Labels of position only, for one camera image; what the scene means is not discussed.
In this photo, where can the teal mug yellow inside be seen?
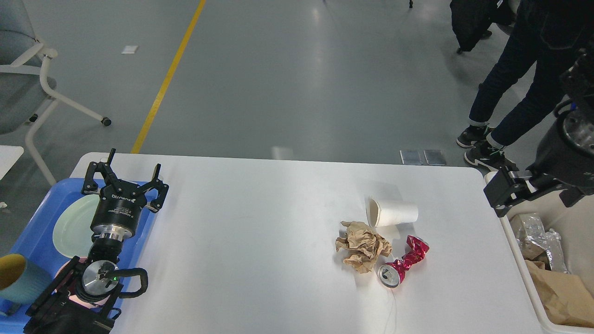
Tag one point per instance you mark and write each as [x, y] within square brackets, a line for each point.
[21, 282]

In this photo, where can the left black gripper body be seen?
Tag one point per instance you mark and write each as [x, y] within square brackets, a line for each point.
[119, 210]

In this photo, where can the mint green plate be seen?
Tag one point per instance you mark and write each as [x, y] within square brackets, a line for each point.
[72, 233]

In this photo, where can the grey office chair left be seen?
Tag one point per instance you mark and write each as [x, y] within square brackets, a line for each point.
[27, 92]

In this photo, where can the pink mug dark inside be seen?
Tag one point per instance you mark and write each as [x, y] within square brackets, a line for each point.
[89, 286]

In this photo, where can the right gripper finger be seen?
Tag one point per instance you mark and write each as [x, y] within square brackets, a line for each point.
[503, 183]
[543, 201]

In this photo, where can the blue plastic tray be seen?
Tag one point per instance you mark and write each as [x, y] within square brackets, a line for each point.
[36, 242]

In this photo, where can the crushed clear plastic bottle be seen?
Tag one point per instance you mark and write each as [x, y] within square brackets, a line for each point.
[534, 241]

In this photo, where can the black jacket on chair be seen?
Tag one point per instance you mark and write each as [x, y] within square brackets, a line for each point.
[471, 19]

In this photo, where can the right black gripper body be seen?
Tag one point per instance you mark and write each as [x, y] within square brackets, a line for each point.
[564, 161]

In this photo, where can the brown paper ball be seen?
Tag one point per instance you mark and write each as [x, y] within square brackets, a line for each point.
[363, 245]

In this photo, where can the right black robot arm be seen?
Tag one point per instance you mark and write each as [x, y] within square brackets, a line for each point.
[577, 83]

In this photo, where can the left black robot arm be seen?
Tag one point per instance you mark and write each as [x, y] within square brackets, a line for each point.
[52, 312]

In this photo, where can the crushed red can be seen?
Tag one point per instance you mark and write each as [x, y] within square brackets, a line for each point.
[392, 274]

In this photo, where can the white side table edge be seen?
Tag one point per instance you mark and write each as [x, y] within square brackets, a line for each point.
[9, 155]

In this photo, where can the white paper cup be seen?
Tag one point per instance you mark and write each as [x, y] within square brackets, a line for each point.
[389, 212]

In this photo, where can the white waste bin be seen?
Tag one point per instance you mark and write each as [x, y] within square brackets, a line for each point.
[576, 226]

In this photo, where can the brown paper bag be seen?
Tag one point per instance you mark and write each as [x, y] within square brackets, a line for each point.
[564, 297]

